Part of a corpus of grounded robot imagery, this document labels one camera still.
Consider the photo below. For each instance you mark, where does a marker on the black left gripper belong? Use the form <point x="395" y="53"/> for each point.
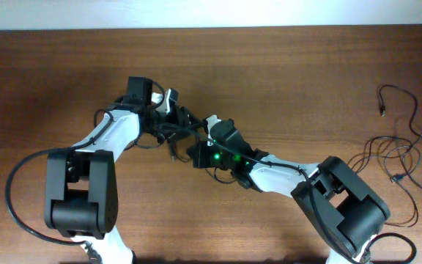
<point x="179" y="117"/>

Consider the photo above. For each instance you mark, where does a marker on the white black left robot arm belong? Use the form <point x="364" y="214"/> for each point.
<point x="81" y="199"/>

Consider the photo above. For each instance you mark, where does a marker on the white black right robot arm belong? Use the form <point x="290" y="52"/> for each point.
<point x="342" y="208"/>

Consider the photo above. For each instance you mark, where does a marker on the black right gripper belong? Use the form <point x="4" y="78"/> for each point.
<point x="200" y="160"/>

